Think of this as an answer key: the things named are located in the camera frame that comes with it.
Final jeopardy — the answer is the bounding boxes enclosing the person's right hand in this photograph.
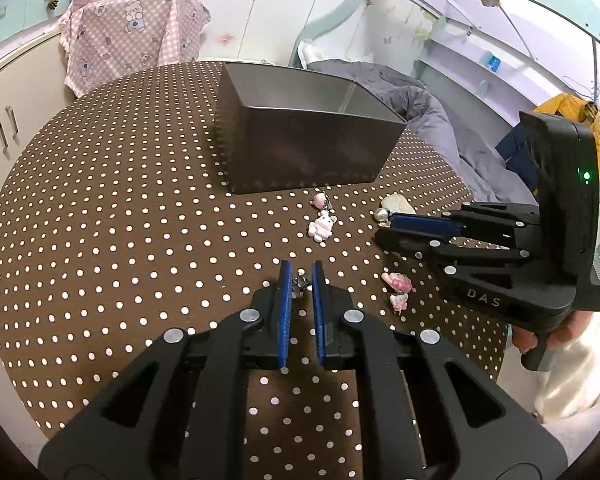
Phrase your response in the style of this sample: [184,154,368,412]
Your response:
[511,309,590,356]

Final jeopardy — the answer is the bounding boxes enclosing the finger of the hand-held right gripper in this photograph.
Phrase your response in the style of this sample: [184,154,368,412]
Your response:
[386,200,541,241]
[375,227,536,273]

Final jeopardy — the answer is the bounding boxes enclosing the grey duvet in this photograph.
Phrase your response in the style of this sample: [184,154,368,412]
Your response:
[307,60,541,206]

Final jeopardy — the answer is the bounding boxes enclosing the white pillow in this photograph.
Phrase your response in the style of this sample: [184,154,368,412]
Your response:
[297,42,321,68]

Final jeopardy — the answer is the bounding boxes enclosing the lilac wall shelves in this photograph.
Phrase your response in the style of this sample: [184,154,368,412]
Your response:
[420,10,596,126]

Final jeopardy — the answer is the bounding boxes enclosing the teal bunk bed frame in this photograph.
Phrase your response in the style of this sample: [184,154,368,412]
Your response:
[292,0,600,281]

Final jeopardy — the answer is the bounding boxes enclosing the pink bear charm keychain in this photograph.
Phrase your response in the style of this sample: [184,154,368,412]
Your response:
[307,191,337,242]

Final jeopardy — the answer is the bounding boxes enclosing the person's right forearm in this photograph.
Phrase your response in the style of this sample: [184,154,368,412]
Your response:
[532,310,600,423]

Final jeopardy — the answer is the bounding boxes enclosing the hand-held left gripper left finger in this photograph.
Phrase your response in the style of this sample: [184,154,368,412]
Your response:
[37,260,295,480]

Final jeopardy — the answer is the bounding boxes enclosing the yellow and navy jacket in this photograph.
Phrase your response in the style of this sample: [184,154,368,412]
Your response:
[495,92,600,196]

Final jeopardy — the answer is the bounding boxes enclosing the grey metal box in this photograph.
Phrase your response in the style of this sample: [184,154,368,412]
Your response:
[215,61,408,196]

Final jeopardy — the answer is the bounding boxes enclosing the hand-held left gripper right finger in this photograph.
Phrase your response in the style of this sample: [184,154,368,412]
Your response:
[311,260,570,480]

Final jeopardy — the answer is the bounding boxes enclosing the cream pearl charm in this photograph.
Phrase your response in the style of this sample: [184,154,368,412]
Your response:
[382,194,416,216]

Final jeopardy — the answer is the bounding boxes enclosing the pink checked bear cloth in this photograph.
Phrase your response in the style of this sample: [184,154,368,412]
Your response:
[55,0,213,96]

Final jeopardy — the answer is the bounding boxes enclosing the beige cabinet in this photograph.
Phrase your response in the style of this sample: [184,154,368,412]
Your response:
[0,25,81,241]

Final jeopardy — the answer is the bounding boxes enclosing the brown polka dot tablecloth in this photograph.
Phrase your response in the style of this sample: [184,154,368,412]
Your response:
[0,60,511,480]

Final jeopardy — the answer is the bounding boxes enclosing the white wardrobe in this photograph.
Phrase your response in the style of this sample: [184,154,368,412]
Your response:
[125,0,371,68]

